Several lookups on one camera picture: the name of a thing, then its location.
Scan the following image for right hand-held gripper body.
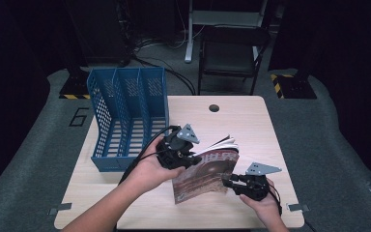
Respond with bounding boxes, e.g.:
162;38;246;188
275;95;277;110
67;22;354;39
238;161;283;203

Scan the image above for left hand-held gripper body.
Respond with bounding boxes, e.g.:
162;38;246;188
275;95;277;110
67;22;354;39
156;123;201;171

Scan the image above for red-brown cover magazine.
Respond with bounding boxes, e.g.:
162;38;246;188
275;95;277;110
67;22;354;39
172;134;241;205

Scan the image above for blue plastic file rack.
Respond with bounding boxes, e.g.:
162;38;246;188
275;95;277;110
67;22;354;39
86;66;170;173

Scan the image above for person's right hand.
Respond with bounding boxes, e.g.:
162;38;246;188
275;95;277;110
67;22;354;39
239;178;283;223

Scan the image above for person's left hand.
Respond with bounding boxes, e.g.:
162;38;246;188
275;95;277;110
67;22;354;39
127;137;186;196

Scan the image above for black striped stand base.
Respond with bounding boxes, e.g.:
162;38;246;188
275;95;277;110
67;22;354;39
58;66;92;101
270;71;319;101

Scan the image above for black folding chair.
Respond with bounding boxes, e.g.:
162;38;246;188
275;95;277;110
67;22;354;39
197;25;271;97

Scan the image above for dark cabinet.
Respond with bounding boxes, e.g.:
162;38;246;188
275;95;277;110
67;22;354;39
62;0;131;68

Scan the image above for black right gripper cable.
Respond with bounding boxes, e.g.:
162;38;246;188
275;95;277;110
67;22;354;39
268;183;284;217

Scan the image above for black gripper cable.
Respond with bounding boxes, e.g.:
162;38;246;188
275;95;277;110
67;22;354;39
118;125;182;187
268;183;284;217

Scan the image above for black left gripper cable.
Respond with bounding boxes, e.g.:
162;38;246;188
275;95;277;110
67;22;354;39
118;125;182;187

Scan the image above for grey metal table bracket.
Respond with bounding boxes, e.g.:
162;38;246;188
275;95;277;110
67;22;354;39
287;203;310;213
47;202;73;216

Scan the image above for black floor cables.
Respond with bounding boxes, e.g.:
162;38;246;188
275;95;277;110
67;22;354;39
129;35;197;97

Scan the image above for white metal desk frame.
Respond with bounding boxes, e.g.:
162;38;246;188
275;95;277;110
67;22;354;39
184;0;269;64

